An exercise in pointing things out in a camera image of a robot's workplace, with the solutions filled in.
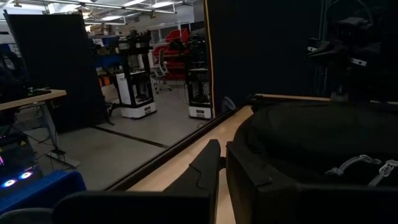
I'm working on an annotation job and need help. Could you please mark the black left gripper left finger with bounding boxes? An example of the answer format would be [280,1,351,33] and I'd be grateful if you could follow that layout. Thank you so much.
[163,139,222,224]

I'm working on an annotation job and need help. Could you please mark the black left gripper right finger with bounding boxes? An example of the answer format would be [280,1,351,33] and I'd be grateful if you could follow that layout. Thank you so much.
[226,141,398,224]

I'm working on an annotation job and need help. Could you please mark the black backpack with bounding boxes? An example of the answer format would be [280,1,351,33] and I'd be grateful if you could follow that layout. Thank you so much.
[233,100,398,188]

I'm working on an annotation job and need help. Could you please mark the black white mobile rack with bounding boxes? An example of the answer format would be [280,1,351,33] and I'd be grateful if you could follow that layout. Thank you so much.
[185,35,214,120]
[115,29,157,119]

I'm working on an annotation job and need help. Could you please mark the white office chair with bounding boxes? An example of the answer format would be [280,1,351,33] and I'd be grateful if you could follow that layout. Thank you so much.
[151,48,172,94]

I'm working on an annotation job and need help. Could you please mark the red shelf rack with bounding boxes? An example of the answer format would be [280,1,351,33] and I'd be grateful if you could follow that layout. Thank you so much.
[154,28,191,82]

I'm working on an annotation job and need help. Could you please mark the black partition panel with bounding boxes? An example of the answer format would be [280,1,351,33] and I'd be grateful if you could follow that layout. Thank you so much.
[205,0,327,108]
[3,9,108,125]

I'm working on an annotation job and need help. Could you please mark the computer with glowing fans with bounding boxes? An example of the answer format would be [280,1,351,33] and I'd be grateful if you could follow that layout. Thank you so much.
[0,133,42,190]

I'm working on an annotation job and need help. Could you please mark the wooden top desk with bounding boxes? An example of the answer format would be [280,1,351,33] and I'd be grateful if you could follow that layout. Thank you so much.
[0,89,81,169]

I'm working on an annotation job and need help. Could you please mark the yellow cable along partition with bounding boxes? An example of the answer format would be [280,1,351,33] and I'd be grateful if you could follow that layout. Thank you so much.
[203,0,216,119]

